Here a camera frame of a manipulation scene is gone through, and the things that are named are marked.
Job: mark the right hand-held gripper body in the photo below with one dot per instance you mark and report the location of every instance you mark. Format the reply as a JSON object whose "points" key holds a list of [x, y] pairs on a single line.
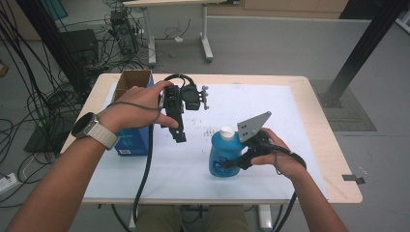
{"points": [[253, 127]]}

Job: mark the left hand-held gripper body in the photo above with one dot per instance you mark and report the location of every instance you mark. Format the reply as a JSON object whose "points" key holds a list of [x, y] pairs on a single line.
{"points": [[190, 96]]}

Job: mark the blue bottle with white cap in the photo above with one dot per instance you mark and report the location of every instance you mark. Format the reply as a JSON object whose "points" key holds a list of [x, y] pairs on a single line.
{"points": [[222, 151]]}

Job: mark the blue cardboard box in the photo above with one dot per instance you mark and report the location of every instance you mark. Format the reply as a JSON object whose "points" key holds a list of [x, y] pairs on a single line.
{"points": [[133, 143]]}

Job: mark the person's right hand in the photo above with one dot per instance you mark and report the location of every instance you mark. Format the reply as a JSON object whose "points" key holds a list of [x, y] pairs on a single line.
{"points": [[286, 162]]}

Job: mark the person's left hand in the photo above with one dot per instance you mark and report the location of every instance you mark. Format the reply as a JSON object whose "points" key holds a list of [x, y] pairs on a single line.
{"points": [[135, 109]]}

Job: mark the white table mat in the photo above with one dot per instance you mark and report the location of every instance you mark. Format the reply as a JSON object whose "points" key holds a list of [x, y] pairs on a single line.
{"points": [[193, 180]]}

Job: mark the person's right leg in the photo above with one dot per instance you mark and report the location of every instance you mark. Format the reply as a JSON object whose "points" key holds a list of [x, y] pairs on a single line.
{"points": [[227, 219]]}

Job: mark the person's leg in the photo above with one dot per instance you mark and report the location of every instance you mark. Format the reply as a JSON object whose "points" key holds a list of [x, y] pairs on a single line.
{"points": [[158, 219], [227, 219]]}

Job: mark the white table leg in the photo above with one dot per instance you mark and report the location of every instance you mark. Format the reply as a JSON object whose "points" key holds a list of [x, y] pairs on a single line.
{"points": [[132, 222], [265, 217]]}

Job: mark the white desk with wooden top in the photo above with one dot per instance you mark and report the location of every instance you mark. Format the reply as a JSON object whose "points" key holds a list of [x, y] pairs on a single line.
{"points": [[150, 38]]}

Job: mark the person's left leg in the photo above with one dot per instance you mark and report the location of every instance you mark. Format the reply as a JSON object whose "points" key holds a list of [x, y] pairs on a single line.
{"points": [[158, 219]]}

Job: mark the black computer tower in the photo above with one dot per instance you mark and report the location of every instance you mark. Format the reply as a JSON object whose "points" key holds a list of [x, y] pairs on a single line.
{"points": [[124, 32]]}

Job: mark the wristwatch with white band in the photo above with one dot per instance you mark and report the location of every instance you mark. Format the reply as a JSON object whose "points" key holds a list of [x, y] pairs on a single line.
{"points": [[83, 125]]}

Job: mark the dark gray floor mat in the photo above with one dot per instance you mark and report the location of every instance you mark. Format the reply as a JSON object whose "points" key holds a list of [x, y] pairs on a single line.
{"points": [[354, 112]]}

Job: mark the black tape strip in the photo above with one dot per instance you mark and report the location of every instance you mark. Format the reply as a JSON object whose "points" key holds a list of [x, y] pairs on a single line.
{"points": [[353, 179]]}

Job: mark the black floor plate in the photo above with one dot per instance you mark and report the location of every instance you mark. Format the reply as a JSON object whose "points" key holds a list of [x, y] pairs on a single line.
{"points": [[42, 141]]}

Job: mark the white power strip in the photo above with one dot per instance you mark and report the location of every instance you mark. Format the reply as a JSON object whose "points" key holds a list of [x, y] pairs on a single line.
{"points": [[7, 183]]}

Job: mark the black metal post with base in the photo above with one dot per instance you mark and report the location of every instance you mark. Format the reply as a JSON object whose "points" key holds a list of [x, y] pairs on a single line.
{"points": [[367, 42]]}

